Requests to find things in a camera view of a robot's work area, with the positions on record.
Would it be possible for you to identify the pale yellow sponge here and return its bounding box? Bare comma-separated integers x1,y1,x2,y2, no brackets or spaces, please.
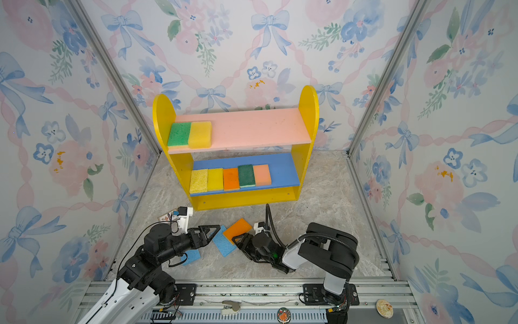
223,218,252,245

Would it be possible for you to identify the small playing card box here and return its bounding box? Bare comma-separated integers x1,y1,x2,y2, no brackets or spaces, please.
158,211,178,222

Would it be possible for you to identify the pink upper shelf board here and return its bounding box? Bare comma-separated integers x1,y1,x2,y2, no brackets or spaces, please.
178,107,320,152

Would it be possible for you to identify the porous yellow sponge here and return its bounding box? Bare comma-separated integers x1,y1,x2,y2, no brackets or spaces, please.
190,170,209,195

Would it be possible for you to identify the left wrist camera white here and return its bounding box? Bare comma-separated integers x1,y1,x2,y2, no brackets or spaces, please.
173,207,194,234

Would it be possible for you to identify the light blue sponge left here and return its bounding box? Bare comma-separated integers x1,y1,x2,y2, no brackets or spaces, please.
181,250,201,265

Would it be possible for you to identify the round beige disc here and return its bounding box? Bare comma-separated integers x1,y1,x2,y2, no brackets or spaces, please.
376,299,394,319

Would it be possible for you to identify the light blue sponge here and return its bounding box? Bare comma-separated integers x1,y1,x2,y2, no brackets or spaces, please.
213,225,236,257
181,250,201,265

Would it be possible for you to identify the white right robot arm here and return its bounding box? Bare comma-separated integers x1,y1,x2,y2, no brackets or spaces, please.
232,222,360,305

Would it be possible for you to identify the orange scrub sponge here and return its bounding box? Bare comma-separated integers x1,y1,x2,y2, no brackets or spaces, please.
223,167,240,191

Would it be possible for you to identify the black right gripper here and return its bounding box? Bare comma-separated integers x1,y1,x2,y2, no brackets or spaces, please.
231,235,276,267

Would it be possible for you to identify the beige clip on rail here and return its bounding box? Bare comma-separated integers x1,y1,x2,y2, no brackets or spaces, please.
221,301,241,316

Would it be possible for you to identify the thin black cable left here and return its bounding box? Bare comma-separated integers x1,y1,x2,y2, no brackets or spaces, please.
115,214,189,284

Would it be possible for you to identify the yellow scrub sponge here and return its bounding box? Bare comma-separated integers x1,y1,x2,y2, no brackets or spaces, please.
207,168,224,193

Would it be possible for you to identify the bright green scrub sponge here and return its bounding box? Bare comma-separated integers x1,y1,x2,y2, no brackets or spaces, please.
167,122,192,148

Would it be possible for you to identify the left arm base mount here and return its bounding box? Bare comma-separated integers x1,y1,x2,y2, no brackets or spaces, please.
159,283,198,306

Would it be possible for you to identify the light blue sponge right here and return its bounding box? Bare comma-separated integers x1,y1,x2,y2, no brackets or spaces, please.
213,225,236,257

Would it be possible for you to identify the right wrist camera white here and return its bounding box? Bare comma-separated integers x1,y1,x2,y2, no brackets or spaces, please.
254,221,269,235

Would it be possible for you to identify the black corrugated cable hose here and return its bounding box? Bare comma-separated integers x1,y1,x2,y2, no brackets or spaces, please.
264,203,360,276

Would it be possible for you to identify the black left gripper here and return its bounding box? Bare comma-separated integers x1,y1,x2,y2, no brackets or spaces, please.
158,223,219,265

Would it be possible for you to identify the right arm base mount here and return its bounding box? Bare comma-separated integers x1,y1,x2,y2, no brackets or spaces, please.
299,283,360,313

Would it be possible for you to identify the dark green scrub sponge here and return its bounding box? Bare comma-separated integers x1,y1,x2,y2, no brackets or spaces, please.
238,165,256,188

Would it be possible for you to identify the pink orange sponge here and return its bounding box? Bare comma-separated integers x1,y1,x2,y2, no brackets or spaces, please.
253,164,272,186

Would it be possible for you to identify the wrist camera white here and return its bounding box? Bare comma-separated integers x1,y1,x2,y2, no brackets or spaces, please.
173,207,194,234
254,221,269,235

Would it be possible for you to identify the round sticker badge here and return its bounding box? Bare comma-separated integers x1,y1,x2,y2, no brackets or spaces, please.
277,307,291,324

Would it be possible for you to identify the yellow shelf unit frame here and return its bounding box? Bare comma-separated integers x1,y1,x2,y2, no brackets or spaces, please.
152,86,320,211

